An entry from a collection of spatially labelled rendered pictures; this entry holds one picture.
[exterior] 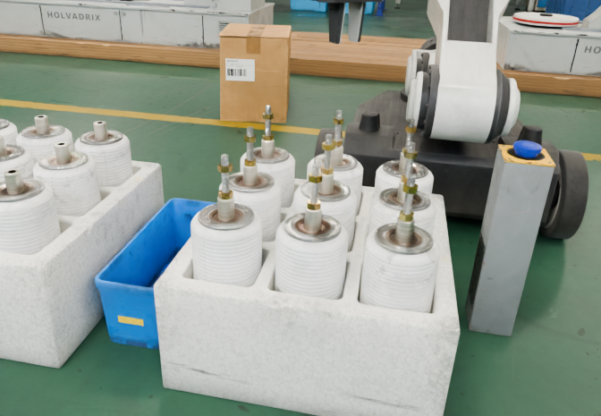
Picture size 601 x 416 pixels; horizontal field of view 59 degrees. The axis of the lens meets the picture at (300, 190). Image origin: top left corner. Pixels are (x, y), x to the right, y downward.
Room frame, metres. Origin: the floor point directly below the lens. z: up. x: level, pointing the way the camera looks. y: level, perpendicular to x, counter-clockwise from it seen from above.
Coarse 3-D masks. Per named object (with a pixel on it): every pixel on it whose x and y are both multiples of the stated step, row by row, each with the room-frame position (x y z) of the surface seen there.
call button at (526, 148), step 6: (516, 144) 0.75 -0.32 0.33; (522, 144) 0.75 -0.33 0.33; (528, 144) 0.75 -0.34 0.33; (534, 144) 0.75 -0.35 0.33; (516, 150) 0.74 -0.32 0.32; (522, 150) 0.73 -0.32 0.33; (528, 150) 0.73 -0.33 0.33; (534, 150) 0.73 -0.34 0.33; (540, 150) 0.74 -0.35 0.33; (522, 156) 0.74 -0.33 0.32; (528, 156) 0.73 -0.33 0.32; (534, 156) 0.74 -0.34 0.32
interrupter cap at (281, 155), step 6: (258, 150) 0.88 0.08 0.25; (276, 150) 0.88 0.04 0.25; (282, 150) 0.88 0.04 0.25; (246, 156) 0.85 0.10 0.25; (258, 156) 0.86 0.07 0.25; (276, 156) 0.86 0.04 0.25; (282, 156) 0.85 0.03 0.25; (288, 156) 0.85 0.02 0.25; (258, 162) 0.83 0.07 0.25; (264, 162) 0.82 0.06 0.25; (270, 162) 0.82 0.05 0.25; (276, 162) 0.83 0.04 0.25
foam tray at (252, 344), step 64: (448, 256) 0.67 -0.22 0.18; (192, 320) 0.56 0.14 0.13; (256, 320) 0.54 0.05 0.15; (320, 320) 0.53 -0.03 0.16; (384, 320) 0.52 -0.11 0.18; (448, 320) 0.52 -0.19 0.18; (192, 384) 0.56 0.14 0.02; (256, 384) 0.54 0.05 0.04; (320, 384) 0.53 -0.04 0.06; (384, 384) 0.51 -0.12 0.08; (448, 384) 0.50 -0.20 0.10
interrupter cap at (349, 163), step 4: (320, 156) 0.86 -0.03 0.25; (324, 156) 0.86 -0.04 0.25; (344, 156) 0.87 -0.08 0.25; (348, 156) 0.87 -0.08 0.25; (316, 160) 0.84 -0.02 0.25; (320, 160) 0.84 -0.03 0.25; (324, 160) 0.84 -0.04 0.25; (344, 160) 0.85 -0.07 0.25; (348, 160) 0.85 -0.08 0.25; (352, 160) 0.85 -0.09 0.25; (356, 160) 0.85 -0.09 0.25; (320, 164) 0.83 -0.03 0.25; (344, 164) 0.84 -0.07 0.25; (348, 164) 0.83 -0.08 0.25; (352, 164) 0.83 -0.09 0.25; (356, 164) 0.83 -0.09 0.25; (336, 168) 0.81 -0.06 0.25; (340, 168) 0.81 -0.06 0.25; (344, 168) 0.81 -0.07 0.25; (348, 168) 0.81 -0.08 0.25; (352, 168) 0.82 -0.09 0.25
